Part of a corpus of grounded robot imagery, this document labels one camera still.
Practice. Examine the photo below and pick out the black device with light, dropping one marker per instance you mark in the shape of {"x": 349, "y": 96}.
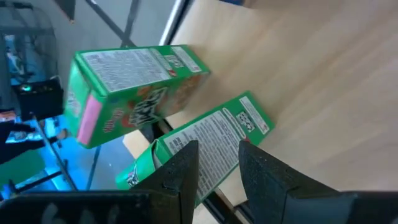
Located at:
{"x": 40, "y": 99}

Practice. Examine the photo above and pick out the person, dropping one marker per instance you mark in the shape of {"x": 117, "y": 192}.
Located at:
{"x": 15, "y": 146}

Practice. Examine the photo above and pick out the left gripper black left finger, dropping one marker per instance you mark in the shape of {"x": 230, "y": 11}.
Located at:
{"x": 180, "y": 174}

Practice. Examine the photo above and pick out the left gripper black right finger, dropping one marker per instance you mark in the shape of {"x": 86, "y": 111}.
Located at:
{"x": 267, "y": 183}

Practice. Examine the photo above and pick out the green Apple Jacks cereal box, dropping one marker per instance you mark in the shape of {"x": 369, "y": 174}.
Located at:
{"x": 130, "y": 77}
{"x": 217, "y": 140}

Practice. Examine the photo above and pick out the blue Frosted Flakes cereal box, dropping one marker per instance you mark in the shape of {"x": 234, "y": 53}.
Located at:
{"x": 231, "y": 2}

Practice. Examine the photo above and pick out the wooden shelf board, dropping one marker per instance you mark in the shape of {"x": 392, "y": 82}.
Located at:
{"x": 311, "y": 93}

